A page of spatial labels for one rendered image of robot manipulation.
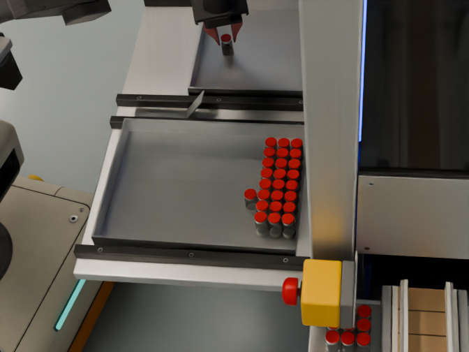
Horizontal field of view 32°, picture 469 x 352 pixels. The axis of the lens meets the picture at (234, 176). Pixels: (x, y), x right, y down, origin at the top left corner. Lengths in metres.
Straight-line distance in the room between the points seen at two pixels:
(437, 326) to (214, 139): 0.54
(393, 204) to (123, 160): 0.60
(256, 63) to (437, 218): 0.64
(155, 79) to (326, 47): 0.80
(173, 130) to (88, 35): 1.61
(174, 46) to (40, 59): 1.43
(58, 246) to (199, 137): 0.77
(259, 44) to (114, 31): 1.48
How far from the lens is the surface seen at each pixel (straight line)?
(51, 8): 1.06
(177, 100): 1.54
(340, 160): 1.00
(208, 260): 1.33
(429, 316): 1.24
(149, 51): 1.68
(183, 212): 1.40
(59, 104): 2.88
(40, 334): 2.06
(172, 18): 1.74
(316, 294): 1.13
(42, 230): 2.21
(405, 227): 1.12
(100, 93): 2.87
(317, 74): 0.89
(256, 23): 1.69
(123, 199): 1.44
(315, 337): 1.27
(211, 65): 1.62
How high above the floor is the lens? 2.03
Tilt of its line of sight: 53 degrees down
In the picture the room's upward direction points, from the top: 9 degrees counter-clockwise
